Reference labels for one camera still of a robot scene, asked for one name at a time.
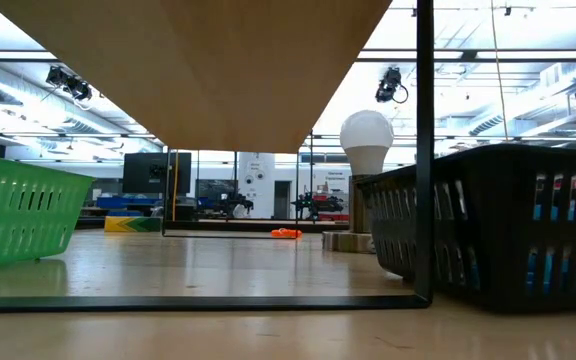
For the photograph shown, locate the orange coil wristband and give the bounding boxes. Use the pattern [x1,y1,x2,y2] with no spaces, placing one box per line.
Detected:
[270,227,303,240]

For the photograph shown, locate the wooden shelf riser black legs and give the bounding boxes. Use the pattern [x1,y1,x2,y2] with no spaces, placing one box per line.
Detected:
[0,0,435,314]

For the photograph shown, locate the black plastic basket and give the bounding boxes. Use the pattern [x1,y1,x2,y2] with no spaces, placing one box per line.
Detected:
[355,143,576,315]

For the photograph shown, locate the brass lamp with white bulb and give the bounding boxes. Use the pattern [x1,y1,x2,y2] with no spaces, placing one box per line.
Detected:
[321,109,396,255]

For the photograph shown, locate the black monitor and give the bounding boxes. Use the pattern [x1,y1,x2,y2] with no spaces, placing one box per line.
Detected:
[121,151,193,196]

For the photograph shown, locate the yellow green crayon box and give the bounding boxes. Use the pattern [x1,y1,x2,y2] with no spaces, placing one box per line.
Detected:
[103,215,163,233]

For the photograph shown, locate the blue storage bin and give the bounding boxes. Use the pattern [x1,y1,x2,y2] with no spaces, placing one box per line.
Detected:
[96,196,163,210]

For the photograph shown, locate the green plastic basket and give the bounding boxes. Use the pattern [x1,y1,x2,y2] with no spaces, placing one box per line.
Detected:
[0,151,95,272]

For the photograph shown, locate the black table frame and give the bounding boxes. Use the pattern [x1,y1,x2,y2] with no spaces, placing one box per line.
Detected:
[75,215,354,234]

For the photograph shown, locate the yellow hanging cord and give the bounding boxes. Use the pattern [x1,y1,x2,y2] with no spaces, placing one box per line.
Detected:
[171,149,180,222]

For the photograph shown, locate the black overhead camera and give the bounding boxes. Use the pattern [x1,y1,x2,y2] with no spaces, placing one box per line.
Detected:
[375,66,410,105]

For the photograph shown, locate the thin yellow rope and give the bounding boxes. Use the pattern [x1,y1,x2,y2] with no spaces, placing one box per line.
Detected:
[489,0,510,144]

